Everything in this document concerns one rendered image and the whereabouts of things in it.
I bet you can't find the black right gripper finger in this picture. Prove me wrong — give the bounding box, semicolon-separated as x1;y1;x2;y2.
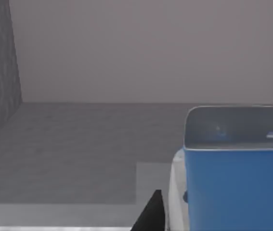
130;189;166;231

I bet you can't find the blue and white box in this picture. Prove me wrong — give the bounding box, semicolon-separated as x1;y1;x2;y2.
166;105;273;231

